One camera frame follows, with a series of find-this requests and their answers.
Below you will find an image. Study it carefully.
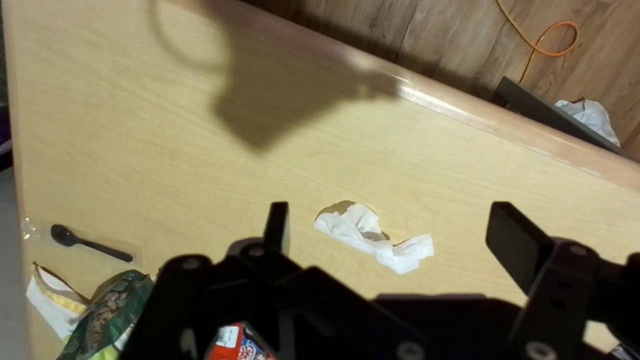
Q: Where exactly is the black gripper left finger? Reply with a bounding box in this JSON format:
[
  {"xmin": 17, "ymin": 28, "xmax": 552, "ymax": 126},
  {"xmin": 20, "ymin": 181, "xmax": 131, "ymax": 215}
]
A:
[{"xmin": 119, "ymin": 200, "xmax": 429, "ymax": 360}]

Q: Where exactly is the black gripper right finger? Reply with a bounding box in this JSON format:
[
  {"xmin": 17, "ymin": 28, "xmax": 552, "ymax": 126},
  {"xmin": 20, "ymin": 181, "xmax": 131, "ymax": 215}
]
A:
[{"xmin": 484, "ymin": 200, "xmax": 640, "ymax": 360}]

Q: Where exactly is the green snack bag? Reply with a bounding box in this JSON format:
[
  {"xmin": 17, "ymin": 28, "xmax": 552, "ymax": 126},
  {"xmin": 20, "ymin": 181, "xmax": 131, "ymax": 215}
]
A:
[{"xmin": 56, "ymin": 268, "xmax": 156, "ymax": 360}]

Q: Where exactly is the red printed box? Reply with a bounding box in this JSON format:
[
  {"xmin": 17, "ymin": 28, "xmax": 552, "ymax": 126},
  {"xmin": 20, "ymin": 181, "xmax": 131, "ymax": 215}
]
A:
[{"xmin": 202, "ymin": 323, "xmax": 277, "ymax": 360}]

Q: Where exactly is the white paper packet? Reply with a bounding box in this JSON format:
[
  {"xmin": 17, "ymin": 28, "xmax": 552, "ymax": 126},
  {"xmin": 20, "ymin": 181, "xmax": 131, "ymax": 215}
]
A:
[{"xmin": 25, "ymin": 261, "xmax": 92, "ymax": 343}]

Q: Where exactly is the black bin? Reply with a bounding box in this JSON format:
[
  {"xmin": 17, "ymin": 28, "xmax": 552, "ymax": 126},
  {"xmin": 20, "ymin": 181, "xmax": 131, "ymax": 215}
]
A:
[{"xmin": 491, "ymin": 74, "xmax": 624, "ymax": 155}]

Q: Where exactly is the white plastic bag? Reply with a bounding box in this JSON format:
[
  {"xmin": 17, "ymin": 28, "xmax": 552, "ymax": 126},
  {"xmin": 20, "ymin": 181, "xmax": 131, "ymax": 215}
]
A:
[{"xmin": 552, "ymin": 96, "xmax": 624, "ymax": 150}]

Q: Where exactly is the orange cable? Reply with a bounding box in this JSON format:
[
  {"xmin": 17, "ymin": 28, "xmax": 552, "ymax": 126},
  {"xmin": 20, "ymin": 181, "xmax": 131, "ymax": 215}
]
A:
[{"xmin": 495, "ymin": 0, "xmax": 582, "ymax": 86}]

